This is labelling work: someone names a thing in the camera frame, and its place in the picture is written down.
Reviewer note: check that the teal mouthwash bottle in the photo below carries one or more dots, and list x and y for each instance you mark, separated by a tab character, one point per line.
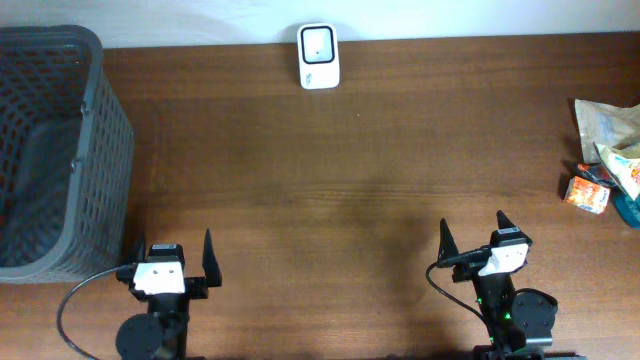
628	209

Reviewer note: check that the black hex wrench set packet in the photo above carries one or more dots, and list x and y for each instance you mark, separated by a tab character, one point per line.
597	174

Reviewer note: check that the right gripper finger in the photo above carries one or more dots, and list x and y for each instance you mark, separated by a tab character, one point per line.
505	225
447	246

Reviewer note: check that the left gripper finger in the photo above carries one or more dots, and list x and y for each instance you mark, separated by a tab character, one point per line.
137	253
210	264

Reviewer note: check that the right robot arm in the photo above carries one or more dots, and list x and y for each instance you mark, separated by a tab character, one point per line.
519	322

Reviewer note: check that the grey plastic mesh basket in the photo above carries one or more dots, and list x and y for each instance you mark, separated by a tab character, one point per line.
67	151

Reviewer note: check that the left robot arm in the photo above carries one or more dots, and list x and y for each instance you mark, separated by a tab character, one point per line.
160	332

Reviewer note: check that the orange tissue pack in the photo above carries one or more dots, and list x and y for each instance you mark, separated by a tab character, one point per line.
587	195

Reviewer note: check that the kraft paper pouch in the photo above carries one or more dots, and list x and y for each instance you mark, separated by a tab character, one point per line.
613	126

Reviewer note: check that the yellow wet wipes pack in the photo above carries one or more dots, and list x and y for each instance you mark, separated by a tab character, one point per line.
622	166

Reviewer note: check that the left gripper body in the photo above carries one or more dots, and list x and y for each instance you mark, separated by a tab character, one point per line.
193	289

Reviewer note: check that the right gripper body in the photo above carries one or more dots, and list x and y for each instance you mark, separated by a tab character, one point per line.
468	270

